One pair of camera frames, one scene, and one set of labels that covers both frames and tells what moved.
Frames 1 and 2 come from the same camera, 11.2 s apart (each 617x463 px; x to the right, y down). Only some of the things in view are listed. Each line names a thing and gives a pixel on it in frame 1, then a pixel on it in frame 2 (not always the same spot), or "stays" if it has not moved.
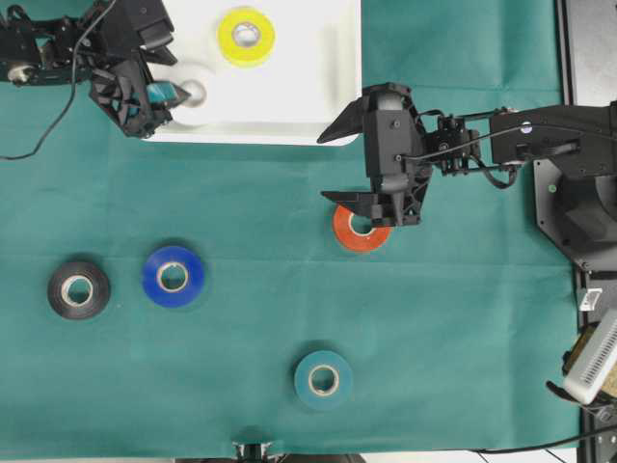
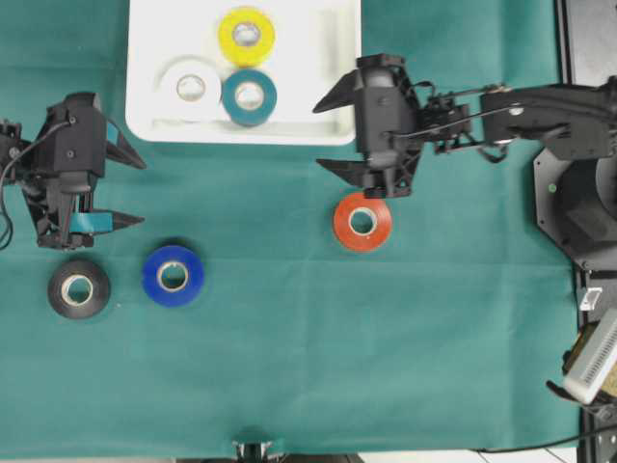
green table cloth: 188,297 stays
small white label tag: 591,299 stays
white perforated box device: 591,369 stays
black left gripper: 127,27 to 56,170
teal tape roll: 318,397 to 249,97
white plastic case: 261,72 stays
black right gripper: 402,148 to 393,123
